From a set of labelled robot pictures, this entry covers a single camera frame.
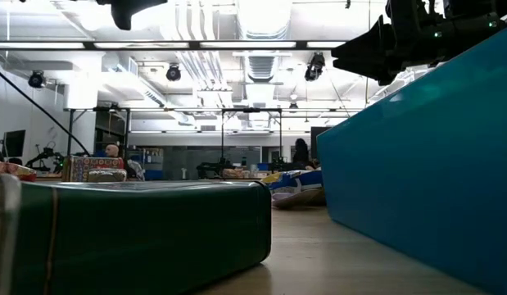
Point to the teal plastic bin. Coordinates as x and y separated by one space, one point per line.
421 164

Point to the person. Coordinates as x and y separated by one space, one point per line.
301 151
111 150

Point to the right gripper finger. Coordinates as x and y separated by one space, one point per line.
376 69
372 41

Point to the blue ramen packet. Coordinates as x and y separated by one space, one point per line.
296 179

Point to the black background robot arm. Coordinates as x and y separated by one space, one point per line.
214 167
46 155

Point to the spice jar white lid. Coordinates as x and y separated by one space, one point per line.
107 175

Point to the red yellow ramen packet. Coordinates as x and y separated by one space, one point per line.
11 169

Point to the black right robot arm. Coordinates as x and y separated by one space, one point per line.
482 16

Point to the large black display screen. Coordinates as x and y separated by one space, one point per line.
318 141

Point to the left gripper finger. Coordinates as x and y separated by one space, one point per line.
126 12

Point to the black ceiling spotlight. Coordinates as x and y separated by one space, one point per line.
314 65
173 73
37 79

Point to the dark green tin box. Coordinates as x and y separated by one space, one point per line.
155 229

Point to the black computer monitor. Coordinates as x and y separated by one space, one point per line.
14 142

